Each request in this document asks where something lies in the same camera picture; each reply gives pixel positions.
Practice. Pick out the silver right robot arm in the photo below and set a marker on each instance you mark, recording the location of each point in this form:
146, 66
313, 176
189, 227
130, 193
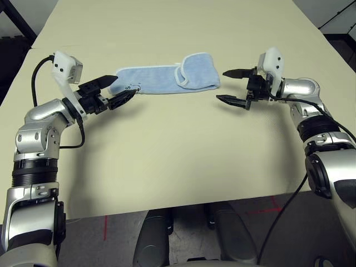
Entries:
303, 89

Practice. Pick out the dark grey robot left leg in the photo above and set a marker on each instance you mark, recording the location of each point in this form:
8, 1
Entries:
153, 242

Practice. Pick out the black foam floor mat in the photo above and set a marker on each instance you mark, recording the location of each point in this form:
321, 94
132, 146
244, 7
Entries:
345, 44
11, 64

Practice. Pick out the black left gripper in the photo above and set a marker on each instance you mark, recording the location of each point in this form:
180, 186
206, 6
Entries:
90, 101

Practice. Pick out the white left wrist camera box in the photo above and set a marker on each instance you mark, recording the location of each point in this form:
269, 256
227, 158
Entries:
64, 64

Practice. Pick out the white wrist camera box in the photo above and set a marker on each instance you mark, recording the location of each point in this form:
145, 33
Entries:
274, 59
64, 64

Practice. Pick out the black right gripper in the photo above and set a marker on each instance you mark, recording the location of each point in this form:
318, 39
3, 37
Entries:
258, 89

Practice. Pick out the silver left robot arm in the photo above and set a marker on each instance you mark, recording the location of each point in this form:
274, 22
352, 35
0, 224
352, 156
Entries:
39, 130

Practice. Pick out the beige side table black frame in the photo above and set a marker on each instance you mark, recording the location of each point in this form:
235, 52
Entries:
19, 20

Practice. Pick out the light grey robot torso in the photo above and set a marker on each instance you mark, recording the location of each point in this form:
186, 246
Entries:
222, 264

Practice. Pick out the light blue towel white trim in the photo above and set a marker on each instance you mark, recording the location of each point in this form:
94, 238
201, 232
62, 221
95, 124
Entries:
167, 80

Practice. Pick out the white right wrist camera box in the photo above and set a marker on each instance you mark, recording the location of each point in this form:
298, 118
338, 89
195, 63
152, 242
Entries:
274, 59

